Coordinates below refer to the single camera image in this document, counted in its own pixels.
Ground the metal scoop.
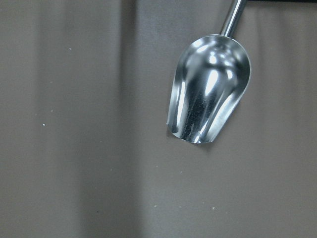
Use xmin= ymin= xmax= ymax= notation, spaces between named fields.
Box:
xmin=166 ymin=0 xmax=251 ymax=144

